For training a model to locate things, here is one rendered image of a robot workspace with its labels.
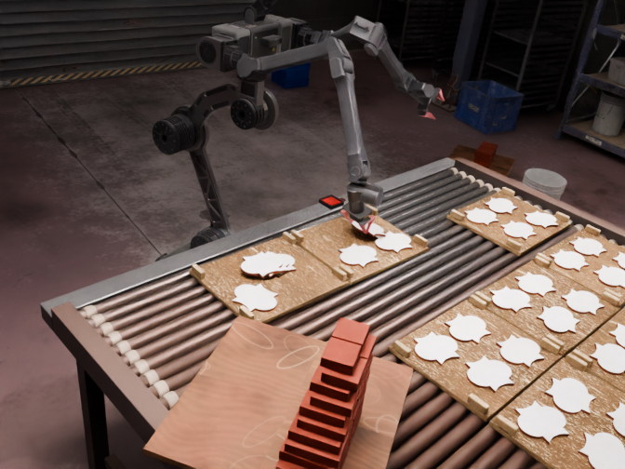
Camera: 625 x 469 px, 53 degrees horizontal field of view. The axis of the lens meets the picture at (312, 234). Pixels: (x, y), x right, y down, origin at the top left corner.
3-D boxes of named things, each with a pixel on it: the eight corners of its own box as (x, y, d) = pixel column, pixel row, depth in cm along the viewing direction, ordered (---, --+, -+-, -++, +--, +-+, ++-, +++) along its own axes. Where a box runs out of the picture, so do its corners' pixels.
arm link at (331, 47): (352, 35, 227) (339, 30, 219) (355, 73, 228) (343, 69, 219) (250, 62, 250) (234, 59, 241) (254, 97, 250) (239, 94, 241)
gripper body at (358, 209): (354, 201, 237) (352, 186, 232) (373, 214, 231) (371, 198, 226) (341, 210, 235) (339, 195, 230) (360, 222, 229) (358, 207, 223)
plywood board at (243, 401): (142, 454, 137) (142, 448, 136) (238, 320, 178) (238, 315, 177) (365, 536, 126) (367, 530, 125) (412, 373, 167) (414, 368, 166)
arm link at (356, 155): (340, 64, 231) (326, 60, 221) (354, 60, 228) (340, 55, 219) (360, 180, 231) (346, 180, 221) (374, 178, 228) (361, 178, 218)
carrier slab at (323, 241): (287, 238, 237) (287, 234, 237) (365, 211, 262) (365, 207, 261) (351, 285, 216) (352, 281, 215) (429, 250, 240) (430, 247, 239)
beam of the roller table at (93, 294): (41, 318, 195) (39, 302, 192) (445, 167, 324) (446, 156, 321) (53, 332, 190) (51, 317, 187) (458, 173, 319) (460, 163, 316)
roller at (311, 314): (142, 398, 169) (141, 384, 167) (522, 207, 291) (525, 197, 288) (152, 409, 166) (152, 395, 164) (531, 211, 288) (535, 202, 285)
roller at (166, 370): (133, 387, 172) (132, 374, 170) (512, 202, 294) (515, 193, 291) (142, 397, 169) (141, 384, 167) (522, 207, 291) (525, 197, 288)
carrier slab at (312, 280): (189, 274, 212) (189, 270, 211) (283, 239, 237) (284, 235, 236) (251, 329, 191) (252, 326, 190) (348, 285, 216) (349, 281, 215)
